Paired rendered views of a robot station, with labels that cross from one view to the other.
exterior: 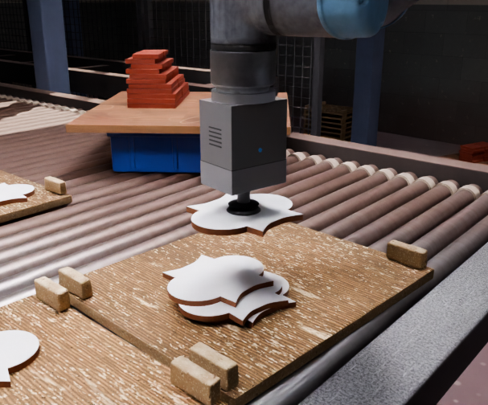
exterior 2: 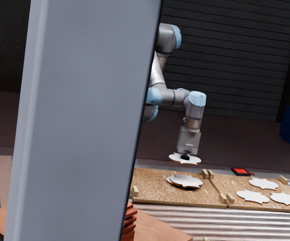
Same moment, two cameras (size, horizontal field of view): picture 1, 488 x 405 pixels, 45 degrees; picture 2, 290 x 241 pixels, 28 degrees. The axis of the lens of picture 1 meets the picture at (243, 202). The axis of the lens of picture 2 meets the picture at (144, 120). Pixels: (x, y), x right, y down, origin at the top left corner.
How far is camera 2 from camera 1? 3.16 m
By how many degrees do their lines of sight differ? 133
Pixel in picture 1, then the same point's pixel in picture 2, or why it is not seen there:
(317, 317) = (169, 173)
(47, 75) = not seen: outside the picture
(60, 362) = (232, 190)
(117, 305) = (213, 193)
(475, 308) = not seen: hidden behind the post
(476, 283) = not seen: hidden behind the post
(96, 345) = (223, 189)
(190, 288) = (196, 181)
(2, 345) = (244, 194)
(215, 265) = (184, 182)
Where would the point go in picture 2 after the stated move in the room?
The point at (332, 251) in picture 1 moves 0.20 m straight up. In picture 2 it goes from (138, 179) to (145, 137)
